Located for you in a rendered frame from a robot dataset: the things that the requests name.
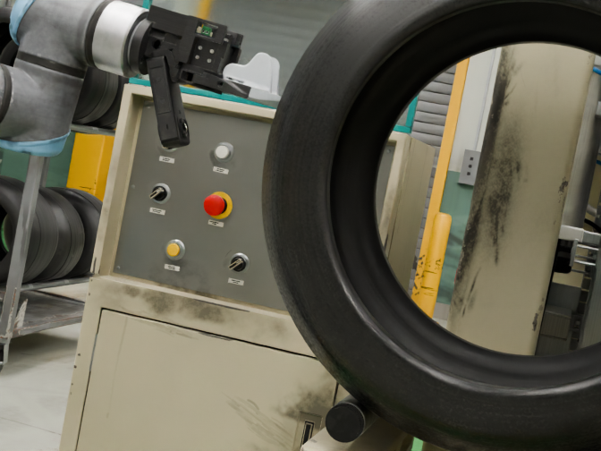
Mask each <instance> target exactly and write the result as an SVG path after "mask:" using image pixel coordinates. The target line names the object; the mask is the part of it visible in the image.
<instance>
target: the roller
mask: <svg viewBox="0 0 601 451"><path fill-rule="evenodd" d="M378 418H379V416H377V415H376V414H374V413H373V412H371V411H370V410H369V409H368V408H367V407H365V406H364V405H363V404H361V403H360V402H359V401H358V400H357V399H355V398H354V397H353V396H352V395H351V394H349V395H348V396H346V397H345V398H344V399H343V400H342V401H340V402H339V403H338V404H336V405H335V406H333V407H332V408H331V409H330V411H329V412H328V413H327V415H326V430H327V432H328V434H329V435H330V436H331V437H332V438H333V439H335V440H336V441H339V442H343V443H348V442H352V441H353V440H355V439H356V438H358V437H359V436H360V435H361V434H362V433H363V432H364V431H365V430H366V429H367V428H368V427H369V426H370V425H371V424H372V423H373V422H375V421H376V420H377V419H378Z"/></svg>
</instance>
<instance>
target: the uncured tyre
mask: <svg viewBox="0 0 601 451"><path fill-rule="evenodd" d="M519 44H553V45H560V46H566V47H573V48H577V49H580V50H583V51H586V52H589V53H591V54H594V55H598V56H600V57H601V0H348V1H347V2H346V3H345V4H344V5H343V6H342V7H341V8H340V9H339V10H338V11H337V12H336V13H335V14H334V15H333V16H332V17H331V19H330V20H329V21H328V22H327V23H326V24H325V26H324V27H323V28H322V29H321V30H320V32H319V33H318V34H317V35H316V36H315V38H314V39H313V40H312V42H311V43H310V44H309V46H308V48H307V49H306V51H305V52H304V54H303V56H302V57H301V59H300V61H299V62H298V63H297V65H296V67H295V69H294V71H293V72H292V75H291V77H290V79H289V80H288V82H287V84H286V87H285V89H284V92H283V95H282V96H281V99H280V101H279V104H278V107H277V109H276V111H275V116H274V120H273V122H272V125H271V129H270V133H269V136H268V141H267V148H266V154H265V160H264V167H263V177H262V217H263V226H264V233H265V239H266V244H267V252H268V257H269V260H270V264H271V267H272V270H273V273H274V277H275V281H276V283H277V286H278V289H279V292H280V294H281V296H282V298H283V300H284V304H285V306H286V308H287V310H288V312H289V314H290V316H291V318H292V321H293V322H294V324H295V326H296V328H297V329H298V330H299V332H300V334H301V336H302V337H303V339H304V341H305V342H306V344H307V345H308V347H309V349H310V350H311V351H312V352H313V353H314V355H315V356H316V357H317V359H318V360H319V361H320V363H321V364H322V365H323V366H324V367H325V369H326V370H327V371H328V372H329V373H330V374H331V376H332V377H333V378H334V379H335V380H336V381H337V382H338V383H339V384H340V385H341V386H342V387H343V388H344V389H345V390H346V391H347V392H348V393H350V394H351V395H352V396H353V397H354V398H355V399H357V400H358V401H359V402H360V403H361V404H363V405H364V406H365V407H367V408H368V409H369V410H370V411H371V412H373V413H374V414H376V415H377V416H379V417H380V418H382V419H383V420H385V421H387V422H388V423H390V424H392V425H393V426H395V427H396V428H397V429H399V430H402V431H404V432H406V433H407V434H409V435H411V436H413V437H415V438H418V439H420V440H422V441H425V442H427V443H428V444H431V445H433V446H436V447H440V448H442V449H445V450H448V451H601V341H600V342H598V343H595V344H593V345H590V346H587V347H584V348H580V349H578V350H574V351H570V352H566V353H557V354H548V355H520V354H512V353H502V352H498V351H495V350H491V349H487V348H485V347H482V346H479V345H475V344H473V343H471V342H469V341H467V340H465V339H462V338H460V337H459V336H457V335H455V334H453V333H452V332H450V331H448V330H447V329H445V328H443V327H442V326H441V325H439V324H438V323H436V322H435V321H434V320H433V319H431V318H430V317H429V316H428V315H427V314H426V313H425V312H424V311H423V310H422V309H421V308H420V307H419V306H418V305H417V304H416V303H415V302H414V301H413V300H412V299H411V297H410V296H409V295H408V293H407V292H406V291H405V289H404V288H403V287H402V285H401V283H400V281H399V280H398V278H397V276H396V275H395V273H394V271H393V269H392V267H391V265H390V263H389V261H388V258H387V257H386V254H385V250H384V246H383V244H382V241H381V237H380V233H379V229H378V223H377V203H376V199H377V178H378V172H379V167H380V164H381V160H382V156H383V154H384V151H385V146H386V144H387V142H388V140H389V138H390V135H391V133H392V131H393V129H394V127H395V125H396V124H397V122H398V121H399V119H400V117H401V116H402V114H403V112H404V111H405V109H406V108H407V107H408V105H409V104H410V103H411V101H412V100H413V99H414V98H415V97H416V96H417V95H418V94H419V93H420V92H421V91H422V90H423V89H424V88H425V87H426V86H427V85H428V84H429V83H430V82H431V81H433V80H434V79H435V78H436V77H438V76H439V75H440V74H442V73H443V72H445V71H446V70H448V69H450V68H451V67H453V66H454V65H456V64H458V63H460V62H462V61H463V60H466V59H468V58H470V57H472V56H474V55H477V54H480V53H483V52H486V51H488V50H491V49H495V48H499V47H507V46H512V45H519Z"/></svg>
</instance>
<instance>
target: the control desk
mask: <svg viewBox="0 0 601 451"><path fill-rule="evenodd" d="M181 94H182V103H183V108H184V113H185V118H186V121H187V123H188V126H189V131H190V144H189V145H187V146H184V147H179V148H176V149H172V148H167V147H164V146H163V145H162V144H161V140H160V138H159V135H158V129H157V116H156V110H155V106H154V100H153V96H152V91H151V87H147V86H141V85H137V84H130V83H128V84H124V88H123V97H122V102H121V107H120V112H119V117H118V122H117V127H116V132H115V137H114V146H113V151H112V156H111V161H110V167H109V171H108V177H107V181H106V190H105V196H104V200H103V206H102V210H101V216H100V220H99V226H98V230H97V239H96V244H95V250H94V254H93V260H92V264H91V270H90V272H91V273H93V277H90V278H89V287H88V292H87V297H86V302H85V307H84V312H83V317H82V322H81V327H80V336H79V342H78V346H77V352H76V356H75V362H74V366H73V371H72V380H71V385H70V390H69V395H68V400H67V405H66V410H65V416H64V420H63V429H62V435H61V439H60V445H59V449H58V451H301V447H302V445H304V444H305V443H306V442H307V441H309V440H310V439H311V438H313V437H314V436H315V435H316V434H318V433H319V432H320V431H321V430H322V429H323V428H324V427H325V426H326V415H327V413H328V412H329V411H330V409H331V408H332V407H333V406H335V405H336V404H338V403H339V402H340V401H342V400H343V399H344V398H345V397H346V396H348V395H349V394H350V393H348V392H347V391H346V390H345V389H344V388H343V387H342V386H341V385H340V384H339V383H338V382H337V381H336V380H335V379H334V378H333V377H332V376H331V374H330V373H329V372H328V371H327V370H326V369H325V367H324V366H323V365H322V364H321V363H320V361H319V360H318V359H317V357H316V356H315V355H314V353H313V352H312V351H311V350H310V349H309V347H308V345H307V344H306V342H305V341H304V339H303V337H302V336H301V334H300V332H299V330H298V329H297V328H296V326H295V324H294V322H293V321H292V318H291V316H290V314H289V312H288V310H287V308H286V306H285V304H284V300H283V298H282V296H281V294H280V292H279V289H278V286H277V283H276V281H275V277H274V273H273V270H272V267H271V264H270V260H269V257H268V252H267V244H266V239H265V233H264V226H263V217H262V177H263V167H264V160H265V154H266V148H267V141H268V136H269V133H270V129H271V125H272V122H273V120H274V116H275V111H276V110H275V109H270V108H265V107H260V106H251V105H246V104H241V103H236V102H231V101H226V100H222V99H215V98H206V97H202V96H196V95H191V94H186V93H181ZM435 152H436V149H435V148H433V147H431V146H429V145H427V144H426V143H424V142H422V141H420V140H416V139H414V138H412V137H411V136H409V135H408V134H407V133H404V132H395V131H392V133H391V135H390V138H389V140H388V142H387V144H386V146H385V151H384V154H383V156H382V160H381V164H380V167H379V172H378V178H377V199H376V203H377V223H378V229H379V233H380V237H381V241H382V244H383V246H384V250H385V254H386V257H387V258H388V261H389V263H390V265H391V267H392V269H393V271H394V273H395V275H396V276H397V278H398V280H399V281H400V283H401V285H402V287H403V288H404V289H405V291H406V292H407V293H408V288H409V283H410V279H411V270H412V265H413V261H414V256H415V251H416V247H417V242H418V238H419V229H420V225H421V220H422V216H423V211H424V207H425V201H426V197H427V188H428V184H429V179H430V175H431V170H432V165H433V161H434V156H435Z"/></svg>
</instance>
